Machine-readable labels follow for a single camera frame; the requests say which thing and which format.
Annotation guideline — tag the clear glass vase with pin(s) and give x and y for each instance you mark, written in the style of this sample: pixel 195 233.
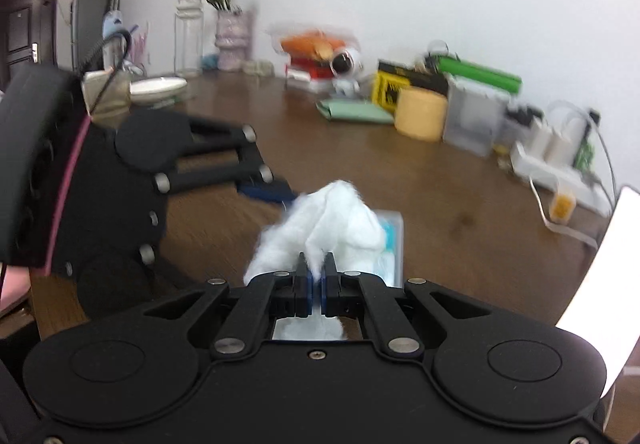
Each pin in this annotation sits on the clear glass vase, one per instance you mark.
pixel 189 41

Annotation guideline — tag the white plate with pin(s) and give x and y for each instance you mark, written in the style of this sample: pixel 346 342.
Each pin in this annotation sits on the white plate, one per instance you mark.
pixel 157 86

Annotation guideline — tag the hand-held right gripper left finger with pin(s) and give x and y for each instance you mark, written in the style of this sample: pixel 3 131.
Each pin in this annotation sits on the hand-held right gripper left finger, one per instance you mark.
pixel 308 281

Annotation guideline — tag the white cloth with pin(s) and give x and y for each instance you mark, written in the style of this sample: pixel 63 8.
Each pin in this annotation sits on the white cloth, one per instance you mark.
pixel 330 219

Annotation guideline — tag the green flat pouch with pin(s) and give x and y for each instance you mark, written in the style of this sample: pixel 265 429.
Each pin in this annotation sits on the green flat pouch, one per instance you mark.
pixel 355 111

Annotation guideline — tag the clear box of orange snacks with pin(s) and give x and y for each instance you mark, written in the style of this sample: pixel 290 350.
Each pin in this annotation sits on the clear box of orange snacks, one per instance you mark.
pixel 312 43

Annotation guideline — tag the pink cloth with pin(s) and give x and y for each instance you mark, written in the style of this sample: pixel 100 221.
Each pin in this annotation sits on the pink cloth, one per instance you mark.
pixel 12 291

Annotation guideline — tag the light blue bottle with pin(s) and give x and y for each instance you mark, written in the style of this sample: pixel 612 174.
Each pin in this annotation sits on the light blue bottle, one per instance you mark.
pixel 112 31

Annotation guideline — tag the clear grey plastic container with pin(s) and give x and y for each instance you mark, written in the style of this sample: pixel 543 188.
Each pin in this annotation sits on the clear grey plastic container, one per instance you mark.
pixel 472 119

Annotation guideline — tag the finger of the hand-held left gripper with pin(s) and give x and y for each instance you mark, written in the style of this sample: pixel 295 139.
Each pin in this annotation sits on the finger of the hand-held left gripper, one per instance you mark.
pixel 170 269
pixel 267 191

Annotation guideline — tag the long green box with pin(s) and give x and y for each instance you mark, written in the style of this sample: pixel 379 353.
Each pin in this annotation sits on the long green box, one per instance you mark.
pixel 477 74

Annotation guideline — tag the dark jar with white rim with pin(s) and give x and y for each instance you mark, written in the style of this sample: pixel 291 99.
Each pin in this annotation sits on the dark jar with white rim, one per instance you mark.
pixel 347 61

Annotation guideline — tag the dark wooden door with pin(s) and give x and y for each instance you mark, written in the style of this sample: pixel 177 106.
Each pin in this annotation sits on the dark wooden door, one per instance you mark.
pixel 20 34

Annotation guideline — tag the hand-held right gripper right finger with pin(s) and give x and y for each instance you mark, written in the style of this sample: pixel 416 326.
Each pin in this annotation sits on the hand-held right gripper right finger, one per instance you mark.
pixel 325 283

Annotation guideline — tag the yellow and black box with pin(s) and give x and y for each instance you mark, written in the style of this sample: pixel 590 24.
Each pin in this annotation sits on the yellow and black box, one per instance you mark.
pixel 387 91

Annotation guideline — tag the clear plastic box teal label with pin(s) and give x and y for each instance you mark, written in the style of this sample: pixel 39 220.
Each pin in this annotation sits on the clear plastic box teal label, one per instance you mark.
pixel 392 244

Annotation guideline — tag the pink and white ceramic vase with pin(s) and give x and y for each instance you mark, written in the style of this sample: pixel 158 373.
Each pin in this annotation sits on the pink and white ceramic vase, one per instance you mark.
pixel 232 39

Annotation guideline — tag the white power strip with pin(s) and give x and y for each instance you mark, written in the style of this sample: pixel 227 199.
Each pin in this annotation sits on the white power strip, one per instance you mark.
pixel 542 166

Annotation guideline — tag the grey refrigerator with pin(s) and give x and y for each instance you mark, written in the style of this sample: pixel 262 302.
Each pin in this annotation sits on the grey refrigerator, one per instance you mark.
pixel 87 19

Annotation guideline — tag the beige pouch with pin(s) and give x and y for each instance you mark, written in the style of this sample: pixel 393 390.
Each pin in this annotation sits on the beige pouch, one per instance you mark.
pixel 112 96

